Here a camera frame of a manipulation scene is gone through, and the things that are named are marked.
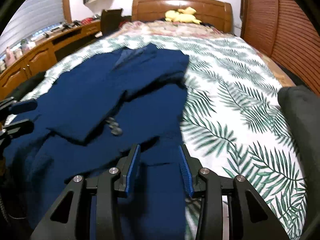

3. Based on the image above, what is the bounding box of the navy blue suit jacket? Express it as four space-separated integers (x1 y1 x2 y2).
2 44 189 239

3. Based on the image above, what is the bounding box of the black folded garment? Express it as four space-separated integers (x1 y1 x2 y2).
8 72 46 101

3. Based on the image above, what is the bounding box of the pink bottle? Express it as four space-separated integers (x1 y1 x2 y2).
5 47 16 67

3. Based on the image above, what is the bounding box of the wooden desk cabinet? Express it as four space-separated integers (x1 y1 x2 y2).
0 20 100 99

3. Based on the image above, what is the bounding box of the green leaf print bedsheet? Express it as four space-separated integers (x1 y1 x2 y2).
1 34 307 239

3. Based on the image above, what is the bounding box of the grey window blind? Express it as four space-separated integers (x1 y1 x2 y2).
1 0 65 53

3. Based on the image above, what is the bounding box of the red basket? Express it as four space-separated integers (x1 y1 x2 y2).
81 17 94 25

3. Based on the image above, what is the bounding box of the dark grey folded garment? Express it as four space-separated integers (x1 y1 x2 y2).
278 86 319 223

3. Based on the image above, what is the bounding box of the dark wooden chair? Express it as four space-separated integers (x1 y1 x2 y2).
100 9 123 36

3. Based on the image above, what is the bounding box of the floral pink blanket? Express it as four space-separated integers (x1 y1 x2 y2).
120 21 234 38

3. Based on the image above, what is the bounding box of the yellow plush toy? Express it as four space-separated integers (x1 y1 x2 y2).
165 7 202 24

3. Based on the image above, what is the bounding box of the wooden headboard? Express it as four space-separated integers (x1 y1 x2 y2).
131 0 233 33

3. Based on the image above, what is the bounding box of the wooden louvered wardrobe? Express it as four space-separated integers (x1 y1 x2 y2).
241 0 319 94

